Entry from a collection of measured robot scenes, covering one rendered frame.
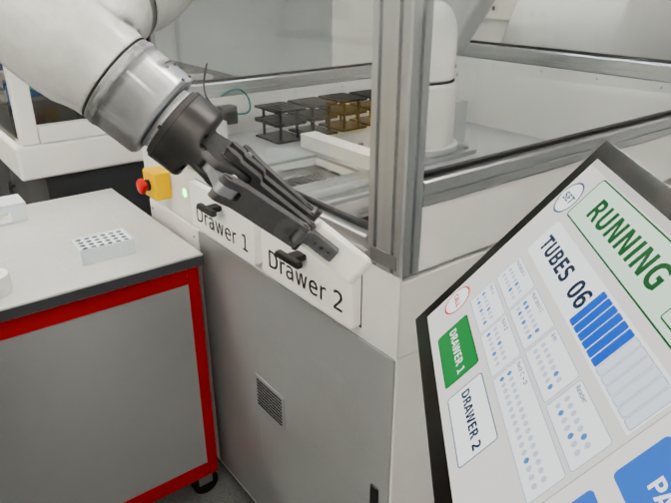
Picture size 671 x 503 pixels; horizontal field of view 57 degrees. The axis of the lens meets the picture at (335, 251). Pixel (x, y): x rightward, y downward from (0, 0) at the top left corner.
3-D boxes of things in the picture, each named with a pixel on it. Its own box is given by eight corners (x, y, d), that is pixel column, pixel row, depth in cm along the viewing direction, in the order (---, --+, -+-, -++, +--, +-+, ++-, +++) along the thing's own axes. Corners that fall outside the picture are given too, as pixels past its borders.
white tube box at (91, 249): (82, 265, 141) (80, 251, 140) (72, 253, 148) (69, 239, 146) (136, 252, 148) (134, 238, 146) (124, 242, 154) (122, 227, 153)
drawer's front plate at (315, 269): (352, 329, 105) (353, 271, 100) (262, 270, 126) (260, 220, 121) (360, 326, 106) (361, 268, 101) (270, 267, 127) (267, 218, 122)
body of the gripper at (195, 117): (179, 94, 53) (265, 164, 55) (201, 82, 61) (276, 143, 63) (130, 161, 55) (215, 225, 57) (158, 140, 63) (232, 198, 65)
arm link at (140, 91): (158, 35, 59) (209, 77, 61) (107, 109, 62) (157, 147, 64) (126, 42, 51) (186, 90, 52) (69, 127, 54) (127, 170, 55)
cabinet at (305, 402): (383, 681, 132) (399, 363, 99) (176, 424, 206) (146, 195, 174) (625, 477, 185) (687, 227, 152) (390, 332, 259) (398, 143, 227)
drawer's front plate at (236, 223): (256, 265, 128) (253, 216, 123) (193, 225, 149) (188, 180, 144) (263, 263, 129) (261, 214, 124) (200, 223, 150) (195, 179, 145)
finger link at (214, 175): (207, 138, 58) (192, 150, 53) (251, 174, 59) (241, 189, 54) (192, 158, 58) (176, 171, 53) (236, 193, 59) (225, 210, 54)
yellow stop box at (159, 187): (154, 203, 157) (150, 175, 154) (142, 195, 162) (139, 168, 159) (173, 198, 160) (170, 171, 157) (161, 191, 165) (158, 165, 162)
